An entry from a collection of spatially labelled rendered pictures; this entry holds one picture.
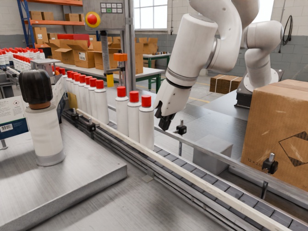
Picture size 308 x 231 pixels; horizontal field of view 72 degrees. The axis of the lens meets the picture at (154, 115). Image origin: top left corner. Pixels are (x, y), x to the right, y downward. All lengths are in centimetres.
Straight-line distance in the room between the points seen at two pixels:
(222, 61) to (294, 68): 560
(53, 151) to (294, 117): 71
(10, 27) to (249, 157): 825
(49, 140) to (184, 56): 48
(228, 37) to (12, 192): 68
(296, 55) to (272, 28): 497
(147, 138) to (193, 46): 36
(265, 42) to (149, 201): 85
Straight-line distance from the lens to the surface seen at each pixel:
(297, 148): 70
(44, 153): 75
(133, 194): 67
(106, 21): 97
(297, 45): 607
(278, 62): 616
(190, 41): 51
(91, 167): 72
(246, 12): 101
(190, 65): 52
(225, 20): 59
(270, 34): 112
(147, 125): 70
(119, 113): 82
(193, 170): 69
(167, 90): 56
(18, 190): 71
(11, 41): 854
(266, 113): 70
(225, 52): 53
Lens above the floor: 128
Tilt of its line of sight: 22 degrees down
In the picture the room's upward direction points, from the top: straight up
